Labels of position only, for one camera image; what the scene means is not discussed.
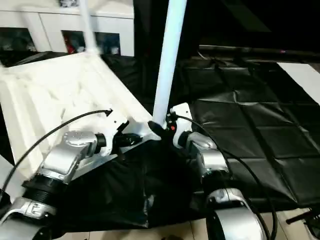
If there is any white plastic table top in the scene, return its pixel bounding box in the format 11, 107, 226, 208
0, 49, 163, 198

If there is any black plastic sheet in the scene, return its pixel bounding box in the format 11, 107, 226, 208
0, 49, 320, 238

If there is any red bottle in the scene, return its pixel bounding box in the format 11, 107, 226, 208
67, 37, 78, 54

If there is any long black pole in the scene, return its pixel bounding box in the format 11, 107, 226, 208
198, 44, 320, 57

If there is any black backdrop curtain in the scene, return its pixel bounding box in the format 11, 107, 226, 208
133, 0, 320, 55

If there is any white flat board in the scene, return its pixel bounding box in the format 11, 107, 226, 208
276, 62, 320, 105

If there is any white cabinet with glass doors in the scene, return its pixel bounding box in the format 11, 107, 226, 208
0, 0, 136, 57

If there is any clear bag of dark items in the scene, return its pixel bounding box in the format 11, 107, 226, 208
58, 0, 81, 7

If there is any black stand leg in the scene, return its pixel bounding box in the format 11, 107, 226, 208
286, 211, 320, 225

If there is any black equipment case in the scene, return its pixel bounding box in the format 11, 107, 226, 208
306, 212, 320, 237

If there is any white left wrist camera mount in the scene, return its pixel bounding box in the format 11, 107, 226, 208
98, 113, 131, 157

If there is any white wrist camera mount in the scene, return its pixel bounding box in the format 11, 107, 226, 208
98, 113, 131, 157
169, 102, 193, 148

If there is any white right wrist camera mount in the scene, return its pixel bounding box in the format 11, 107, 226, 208
169, 102, 193, 148

